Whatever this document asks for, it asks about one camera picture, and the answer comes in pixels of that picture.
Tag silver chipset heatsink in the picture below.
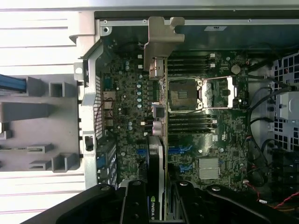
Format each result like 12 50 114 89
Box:
198 157 221 180

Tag blue expansion slot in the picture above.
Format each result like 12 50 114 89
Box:
137 145 193 155

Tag green motherboard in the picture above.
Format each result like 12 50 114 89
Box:
100 39 250 194

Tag CPU socket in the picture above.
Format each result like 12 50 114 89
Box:
167 78 203 114

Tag grey plastic parts rack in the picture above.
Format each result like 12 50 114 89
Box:
0 74 81 173

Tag silver socket cover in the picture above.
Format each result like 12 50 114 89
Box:
198 76 239 110

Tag silver perforated drive cage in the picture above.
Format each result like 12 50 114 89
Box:
272 52 299 152

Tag open dark PC case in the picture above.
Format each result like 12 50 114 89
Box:
69 9 299 224

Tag hard disk in blue caddy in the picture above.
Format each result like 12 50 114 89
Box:
0 74 27 94

